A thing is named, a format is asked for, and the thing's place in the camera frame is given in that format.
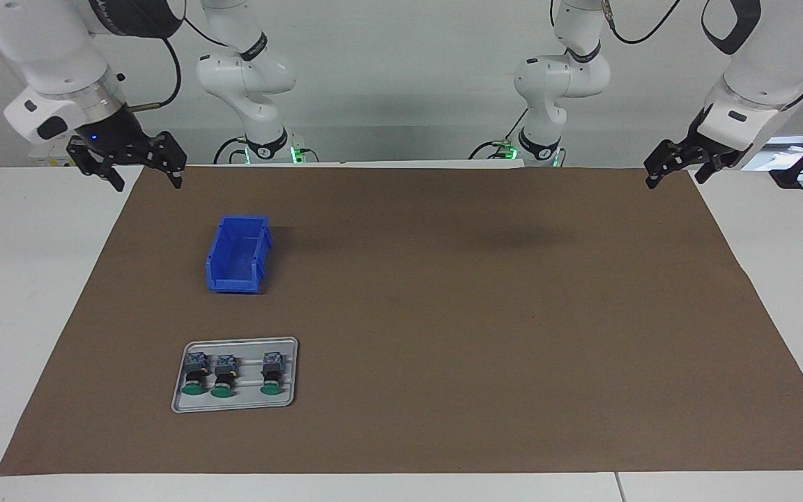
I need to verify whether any brown paper mat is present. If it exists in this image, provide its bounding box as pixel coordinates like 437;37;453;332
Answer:
0;166;803;476

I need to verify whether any black left base cable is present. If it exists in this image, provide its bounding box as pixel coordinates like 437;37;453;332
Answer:
470;105;535;160

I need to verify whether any white background clutter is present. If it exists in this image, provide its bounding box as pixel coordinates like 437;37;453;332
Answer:
757;136;803;176

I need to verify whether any white cardboard box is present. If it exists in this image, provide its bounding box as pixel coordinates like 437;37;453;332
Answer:
29;145;73;167

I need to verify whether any blue plastic bin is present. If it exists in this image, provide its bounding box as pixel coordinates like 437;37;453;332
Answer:
205;215;274;295

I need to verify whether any green push button switch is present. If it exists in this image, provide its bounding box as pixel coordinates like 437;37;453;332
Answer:
259;352;286;397
181;351;210;398
210;353;238;400

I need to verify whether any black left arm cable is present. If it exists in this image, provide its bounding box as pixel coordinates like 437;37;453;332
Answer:
604;0;685;46

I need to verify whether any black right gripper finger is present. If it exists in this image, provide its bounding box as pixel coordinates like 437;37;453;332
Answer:
135;130;188;191
66;136;126;193

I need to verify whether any grey metal tray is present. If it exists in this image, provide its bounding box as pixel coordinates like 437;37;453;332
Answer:
170;337;299;414

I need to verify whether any black right base cable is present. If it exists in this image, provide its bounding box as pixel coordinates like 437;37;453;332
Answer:
213;137;249;165

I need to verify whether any black base cable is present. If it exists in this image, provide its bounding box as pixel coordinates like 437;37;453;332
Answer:
470;105;535;160
213;137;249;165

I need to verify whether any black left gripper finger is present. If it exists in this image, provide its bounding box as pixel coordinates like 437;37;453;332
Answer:
694;158;728;185
643;139;689;191

